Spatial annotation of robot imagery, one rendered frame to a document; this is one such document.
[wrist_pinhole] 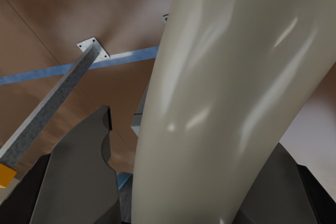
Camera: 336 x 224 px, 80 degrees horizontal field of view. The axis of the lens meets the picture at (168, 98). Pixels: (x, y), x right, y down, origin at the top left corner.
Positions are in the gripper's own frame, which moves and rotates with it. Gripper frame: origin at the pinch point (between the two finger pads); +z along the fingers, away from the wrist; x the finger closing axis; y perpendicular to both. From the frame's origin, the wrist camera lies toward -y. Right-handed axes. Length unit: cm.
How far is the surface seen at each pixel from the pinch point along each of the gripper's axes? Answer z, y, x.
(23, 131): 73, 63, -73
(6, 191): 337, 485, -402
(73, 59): 160, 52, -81
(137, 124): 50, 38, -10
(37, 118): 82, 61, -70
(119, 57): 149, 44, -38
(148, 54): 142, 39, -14
